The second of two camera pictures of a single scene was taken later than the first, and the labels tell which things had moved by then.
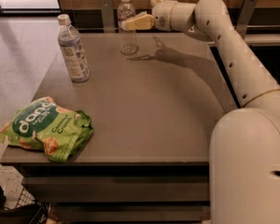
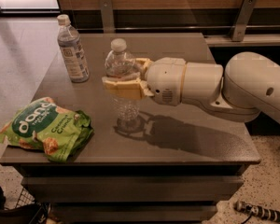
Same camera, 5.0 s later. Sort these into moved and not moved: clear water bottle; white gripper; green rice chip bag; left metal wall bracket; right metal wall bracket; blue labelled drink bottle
Moved: clear water bottle; white gripper
Not moved: green rice chip bag; blue labelled drink bottle; right metal wall bracket; left metal wall bracket
